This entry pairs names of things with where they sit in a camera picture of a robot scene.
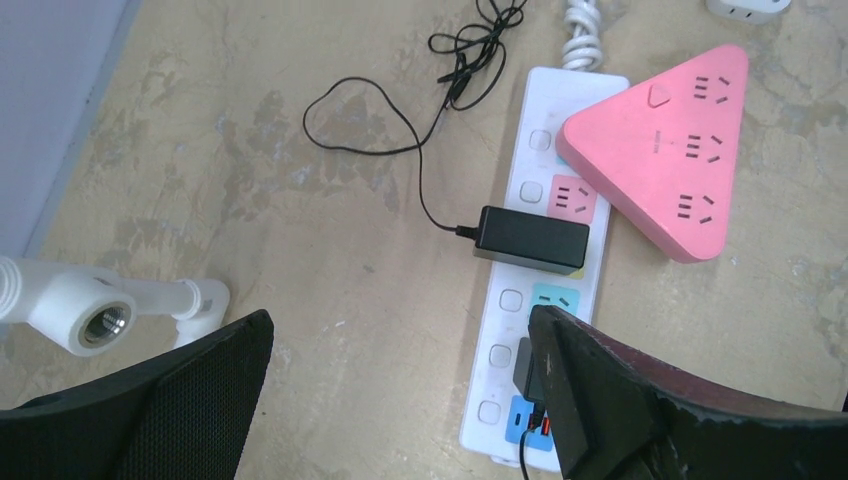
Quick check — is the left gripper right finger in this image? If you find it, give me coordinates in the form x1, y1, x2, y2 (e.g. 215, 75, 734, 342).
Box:
528, 305, 847, 479

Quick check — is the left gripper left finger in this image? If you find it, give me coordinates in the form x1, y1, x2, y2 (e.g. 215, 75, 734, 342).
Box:
1, 310, 274, 479

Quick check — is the black power adapter with switch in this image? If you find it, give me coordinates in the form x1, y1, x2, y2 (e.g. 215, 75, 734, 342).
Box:
511, 336, 551, 480

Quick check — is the white multicolour power strip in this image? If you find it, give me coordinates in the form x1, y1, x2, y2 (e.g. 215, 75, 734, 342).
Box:
459, 67, 630, 472

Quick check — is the white PVC pipe frame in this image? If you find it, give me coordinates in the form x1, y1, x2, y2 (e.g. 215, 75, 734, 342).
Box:
1, 256, 230, 357

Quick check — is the pink triangular power socket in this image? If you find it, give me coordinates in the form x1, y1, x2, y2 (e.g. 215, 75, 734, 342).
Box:
556, 44, 749, 264

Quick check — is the black cable with adapters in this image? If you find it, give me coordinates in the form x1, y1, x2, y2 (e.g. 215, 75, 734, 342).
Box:
302, 0, 592, 277

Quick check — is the white square plug adapter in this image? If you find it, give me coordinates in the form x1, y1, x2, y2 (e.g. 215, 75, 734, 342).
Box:
705, 0, 791, 25

